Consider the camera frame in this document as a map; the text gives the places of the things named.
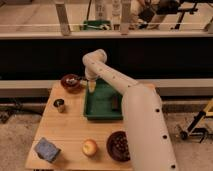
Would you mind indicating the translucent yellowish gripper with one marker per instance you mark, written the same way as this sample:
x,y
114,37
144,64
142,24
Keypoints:
x,y
91,86

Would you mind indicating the black dish brush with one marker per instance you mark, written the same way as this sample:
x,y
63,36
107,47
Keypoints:
x,y
80,79

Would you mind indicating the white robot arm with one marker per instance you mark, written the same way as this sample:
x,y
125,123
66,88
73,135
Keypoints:
x,y
149,143

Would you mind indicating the red-brown bowl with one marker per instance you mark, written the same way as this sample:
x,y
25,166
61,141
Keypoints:
x,y
70,88

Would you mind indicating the green plastic tray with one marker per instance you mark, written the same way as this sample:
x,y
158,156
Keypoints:
x,y
97,105

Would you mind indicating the dark block in tray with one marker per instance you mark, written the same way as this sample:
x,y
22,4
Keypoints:
x,y
115,103

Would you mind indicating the small metal can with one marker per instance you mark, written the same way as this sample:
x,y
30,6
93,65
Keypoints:
x,y
59,104

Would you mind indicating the green box in background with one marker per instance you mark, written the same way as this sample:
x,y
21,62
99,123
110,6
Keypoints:
x,y
96,25

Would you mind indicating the red yellow apple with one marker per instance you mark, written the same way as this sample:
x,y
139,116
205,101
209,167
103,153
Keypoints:
x,y
89,147

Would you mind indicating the dark brown bowl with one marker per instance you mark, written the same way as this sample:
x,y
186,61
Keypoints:
x,y
117,146

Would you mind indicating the blue sponge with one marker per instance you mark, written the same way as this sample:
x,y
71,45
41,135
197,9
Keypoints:
x,y
46,150

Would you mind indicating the black wheeled stand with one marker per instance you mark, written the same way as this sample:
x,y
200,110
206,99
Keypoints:
x,y
193,130

